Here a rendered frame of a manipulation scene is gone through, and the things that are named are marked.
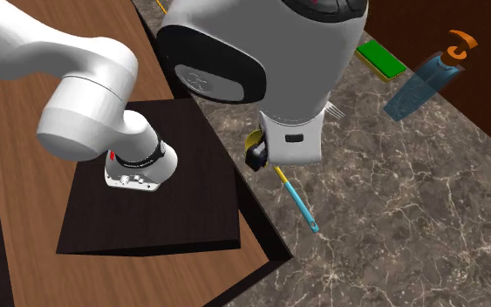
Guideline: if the dark robot stand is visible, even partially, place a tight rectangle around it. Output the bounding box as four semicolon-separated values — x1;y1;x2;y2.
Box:
55;98;242;257

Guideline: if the white fork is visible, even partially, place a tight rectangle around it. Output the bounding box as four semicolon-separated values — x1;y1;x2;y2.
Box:
325;100;347;119

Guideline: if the blue soap bottle orange pump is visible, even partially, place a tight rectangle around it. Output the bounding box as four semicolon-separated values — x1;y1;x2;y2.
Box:
383;29;479;123

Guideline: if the yellow and blue spatula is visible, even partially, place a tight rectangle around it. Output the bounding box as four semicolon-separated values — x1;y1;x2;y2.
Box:
244;129;320;234

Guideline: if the green and yellow sponge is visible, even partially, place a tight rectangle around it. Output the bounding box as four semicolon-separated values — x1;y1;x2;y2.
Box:
354;40;408;84

